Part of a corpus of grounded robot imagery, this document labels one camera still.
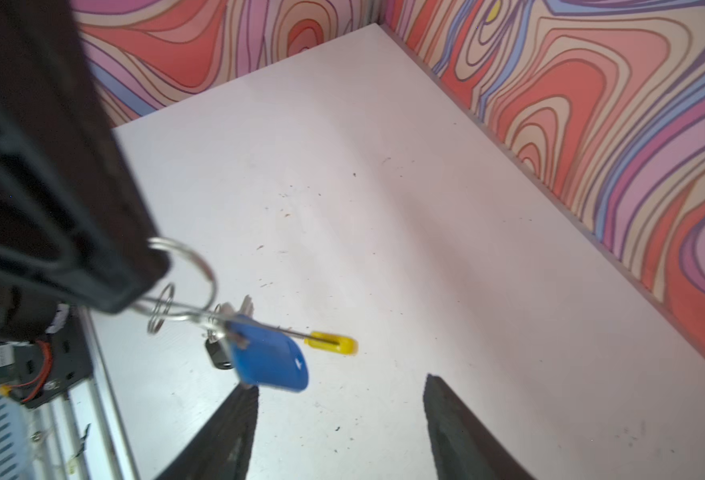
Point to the metal keyring disc yellow handle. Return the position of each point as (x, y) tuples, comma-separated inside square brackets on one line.
[(218, 320)]

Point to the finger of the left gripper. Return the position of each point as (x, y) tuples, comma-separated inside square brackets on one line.
[(73, 226)]

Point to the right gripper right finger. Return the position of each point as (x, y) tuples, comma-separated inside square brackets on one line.
[(462, 447)]

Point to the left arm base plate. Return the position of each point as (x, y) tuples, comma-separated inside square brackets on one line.
[(34, 373)]

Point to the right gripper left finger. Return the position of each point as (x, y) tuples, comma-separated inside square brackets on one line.
[(223, 447)]

